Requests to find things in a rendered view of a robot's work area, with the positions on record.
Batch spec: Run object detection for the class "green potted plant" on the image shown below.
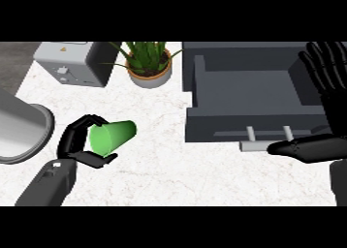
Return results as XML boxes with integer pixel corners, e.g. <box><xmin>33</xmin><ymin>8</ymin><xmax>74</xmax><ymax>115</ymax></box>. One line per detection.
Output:
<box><xmin>104</xmin><ymin>42</ymin><xmax>184</xmax><ymax>90</ymax></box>

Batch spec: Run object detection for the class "large grey metal pot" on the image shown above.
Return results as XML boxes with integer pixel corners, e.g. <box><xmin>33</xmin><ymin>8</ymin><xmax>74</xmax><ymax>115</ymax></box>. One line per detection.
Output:
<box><xmin>0</xmin><ymin>82</ymin><xmax>56</xmax><ymax>166</ymax></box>

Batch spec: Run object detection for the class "green cup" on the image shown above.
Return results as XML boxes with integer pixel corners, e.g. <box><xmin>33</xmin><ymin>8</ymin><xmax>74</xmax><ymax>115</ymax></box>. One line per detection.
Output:
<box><xmin>87</xmin><ymin>120</ymin><xmax>139</xmax><ymax>158</ymax></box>

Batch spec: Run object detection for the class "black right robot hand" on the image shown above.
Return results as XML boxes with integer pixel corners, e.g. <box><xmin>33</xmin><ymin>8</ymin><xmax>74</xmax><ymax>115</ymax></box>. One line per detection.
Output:
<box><xmin>266</xmin><ymin>42</ymin><xmax>347</xmax><ymax>164</ymax></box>

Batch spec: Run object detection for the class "dark grey cabinet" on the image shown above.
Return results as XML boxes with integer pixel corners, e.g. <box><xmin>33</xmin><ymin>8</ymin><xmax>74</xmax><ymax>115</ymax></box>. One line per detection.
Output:
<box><xmin>181</xmin><ymin>42</ymin><xmax>347</xmax><ymax>93</ymax></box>

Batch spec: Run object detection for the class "dark grey open drawer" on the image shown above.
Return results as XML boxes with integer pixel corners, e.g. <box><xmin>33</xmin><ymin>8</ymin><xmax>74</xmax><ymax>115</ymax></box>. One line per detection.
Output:
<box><xmin>184</xmin><ymin>54</ymin><xmax>336</xmax><ymax>143</ymax></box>

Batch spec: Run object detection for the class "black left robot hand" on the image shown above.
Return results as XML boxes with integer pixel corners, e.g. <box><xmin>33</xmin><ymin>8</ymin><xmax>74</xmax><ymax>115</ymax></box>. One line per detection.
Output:
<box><xmin>56</xmin><ymin>113</ymin><xmax>118</xmax><ymax>170</ymax></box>

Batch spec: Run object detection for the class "grey toaster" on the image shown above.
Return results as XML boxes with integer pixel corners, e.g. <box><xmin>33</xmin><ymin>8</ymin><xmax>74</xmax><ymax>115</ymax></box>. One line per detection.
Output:
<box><xmin>31</xmin><ymin>42</ymin><xmax>121</xmax><ymax>88</ymax></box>

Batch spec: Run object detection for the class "pale grey drawer handle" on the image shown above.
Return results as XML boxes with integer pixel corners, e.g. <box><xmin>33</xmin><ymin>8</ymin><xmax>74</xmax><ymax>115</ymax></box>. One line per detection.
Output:
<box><xmin>238</xmin><ymin>125</ymin><xmax>295</xmax><ymax>153</ymax></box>

